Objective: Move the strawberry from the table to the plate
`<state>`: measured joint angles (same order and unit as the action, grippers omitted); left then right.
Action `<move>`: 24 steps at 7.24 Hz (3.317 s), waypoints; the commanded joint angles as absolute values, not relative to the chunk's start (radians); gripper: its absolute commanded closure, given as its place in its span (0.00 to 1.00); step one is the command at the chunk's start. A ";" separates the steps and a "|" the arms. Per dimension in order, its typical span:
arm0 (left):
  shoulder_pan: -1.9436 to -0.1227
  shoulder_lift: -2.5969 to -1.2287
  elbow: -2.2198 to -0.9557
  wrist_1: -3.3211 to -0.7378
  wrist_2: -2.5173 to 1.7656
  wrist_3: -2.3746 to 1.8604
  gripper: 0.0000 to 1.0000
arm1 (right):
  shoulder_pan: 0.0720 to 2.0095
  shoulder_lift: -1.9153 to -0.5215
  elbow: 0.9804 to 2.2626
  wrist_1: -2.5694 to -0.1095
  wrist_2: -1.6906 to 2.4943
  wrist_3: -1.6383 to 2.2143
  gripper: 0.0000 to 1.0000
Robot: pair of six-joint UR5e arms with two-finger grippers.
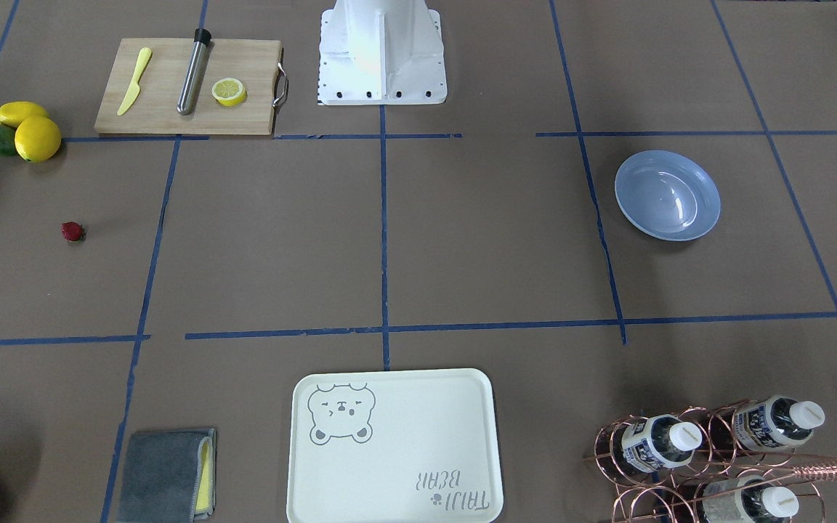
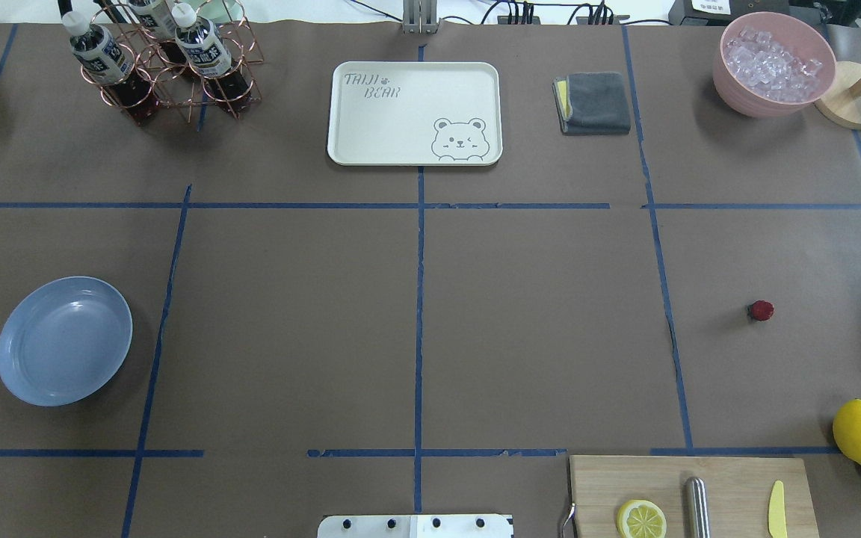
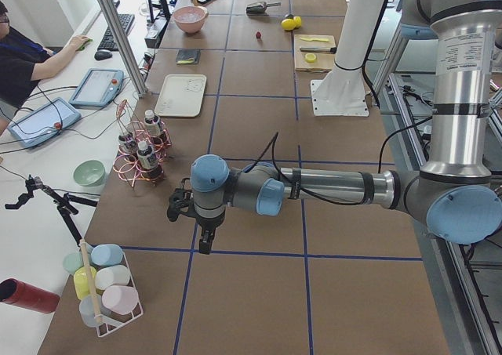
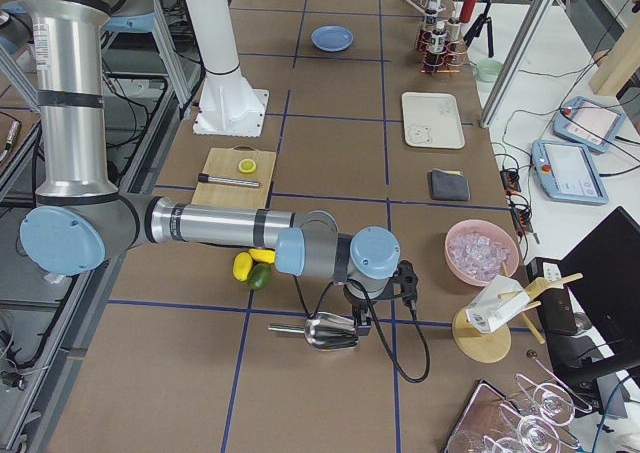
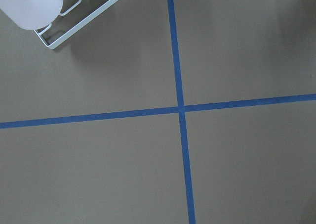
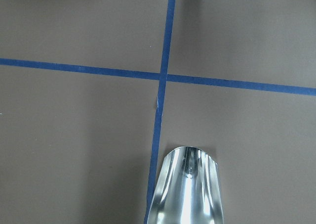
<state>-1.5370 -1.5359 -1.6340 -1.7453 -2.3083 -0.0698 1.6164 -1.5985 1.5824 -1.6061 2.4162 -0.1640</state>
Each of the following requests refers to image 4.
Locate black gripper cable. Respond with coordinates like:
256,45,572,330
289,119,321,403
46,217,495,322
299,272,432,383

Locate white bear tray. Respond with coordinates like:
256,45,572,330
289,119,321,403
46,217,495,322
401,92,465,149

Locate yellow lemon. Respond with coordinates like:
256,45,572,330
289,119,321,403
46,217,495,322
248,248,276,264
232,252,253,282

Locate green lime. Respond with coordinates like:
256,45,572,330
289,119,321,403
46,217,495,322
247,263,273,291

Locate copper wire bottle rack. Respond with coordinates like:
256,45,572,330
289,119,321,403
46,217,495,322
416,21,467,75

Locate pink bowl of ice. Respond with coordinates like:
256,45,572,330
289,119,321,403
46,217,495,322
444,219,520,286

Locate dark drink bottle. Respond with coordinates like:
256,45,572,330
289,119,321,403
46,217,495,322
429,21,446,69
421,2,438,54

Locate wooden cup stand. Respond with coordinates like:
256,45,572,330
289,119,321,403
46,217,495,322
452,273,583,363

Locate black monitor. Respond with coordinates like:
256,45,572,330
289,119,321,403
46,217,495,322
527,206,639,398

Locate lemon half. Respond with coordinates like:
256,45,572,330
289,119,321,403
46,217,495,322
237,158,257,174

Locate metal ice scoop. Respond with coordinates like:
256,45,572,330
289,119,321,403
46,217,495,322
268,312,359,351

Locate grey folded cloth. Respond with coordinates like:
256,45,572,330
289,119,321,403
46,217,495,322
428,169,470,201

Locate silver black knife handle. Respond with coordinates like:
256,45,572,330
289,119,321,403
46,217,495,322
197,172,261,188

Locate blue teach pendant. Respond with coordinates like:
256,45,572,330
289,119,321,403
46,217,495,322
553,96,627,153
531,140,609,205

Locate blue teach pendant near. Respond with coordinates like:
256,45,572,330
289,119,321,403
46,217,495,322
531,140,609,205

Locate aluminium frame post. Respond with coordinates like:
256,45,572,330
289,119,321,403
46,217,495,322
479,0,554,128

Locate wooden cutting board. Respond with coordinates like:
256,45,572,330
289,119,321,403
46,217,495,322
191,147,276,209

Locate blue teach pendant far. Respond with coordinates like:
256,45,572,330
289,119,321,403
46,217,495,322
553,96,627,153

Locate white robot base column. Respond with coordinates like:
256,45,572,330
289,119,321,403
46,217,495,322
186,0,269,138

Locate blue plate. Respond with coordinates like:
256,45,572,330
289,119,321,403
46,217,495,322
310,25,354,53

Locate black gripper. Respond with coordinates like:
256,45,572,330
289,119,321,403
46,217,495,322
344,260,418,336

